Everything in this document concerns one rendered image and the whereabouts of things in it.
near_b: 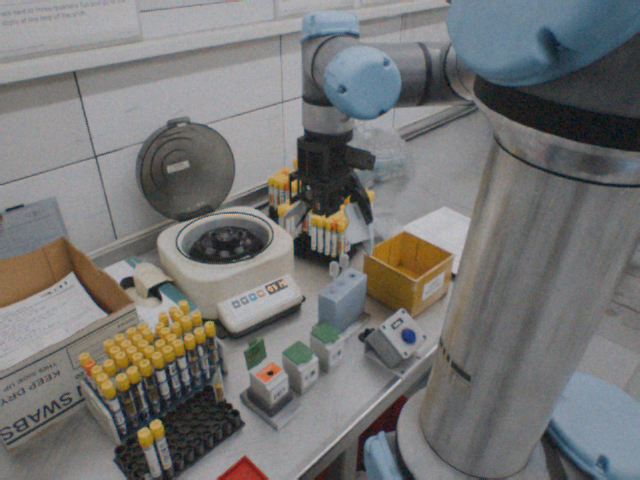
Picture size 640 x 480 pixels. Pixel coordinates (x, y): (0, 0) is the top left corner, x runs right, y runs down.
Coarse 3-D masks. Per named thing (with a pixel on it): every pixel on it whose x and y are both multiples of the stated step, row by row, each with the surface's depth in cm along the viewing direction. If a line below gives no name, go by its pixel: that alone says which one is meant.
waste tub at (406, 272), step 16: (400, 240) 107; (416, 240) 104; (368, 256) 98; (384, 256) 105; (400, 256) 109; (416, 256) 106; (432, 256) 103; (448, 256) 100; (368, 272) 100; (384, 272) 96; (400, 272) 93; (416, 272) 108; (432, 272) 94; (448, 272) 99; (368, 288) 102; (384, 288) 98; (400, 288) 95; (416, 288) 92; (432, 288) 97; (384, 304) 100; (400, 304) 96; (416, 304) 95; (432, 304) 100
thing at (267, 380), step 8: (264, 360) 77; (256, 368) 76; (264, 368) 76; (272, 368) 76; (280, 368) 76; (256, 376) 74; (264, 376) 74; (272, 376) 74; (280, 376) 75; (256, 384) 75; (264, 384) 73; (272, 384) 74; (280, 384) 75; (256, 392) 76; (264, 392) 75; (272, 392) 74; (280, 392) 76; (272, 400) 75
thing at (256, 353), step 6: (252, 342) 75; (258, 342) 75; (264, 342) 76; (252, 348) 75; (258, 348) 76; (264, 348) 77; (246, 354) 74; (252, 354) 75; (258, 354) 76; (264, 354) 77; (246, 360) 74; (252, 360) 75; (258, 360) 77; (252, 366) 76
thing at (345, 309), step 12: (348, 276) 92; (360, 276) 92; (324, 288) 89; (336, 288) 89; (348, 288) 89; (360, 288) 92; (324, 300) 88; (336, 300) 86; (348, 300) 90; (360, 300) 94; (324, 312) 89; (336, 312) 87; (348, 312) 91; (360, 312) 96; (336, 324) 89; (348, 324) 93; (360, 324) 94; (348, 336) 91
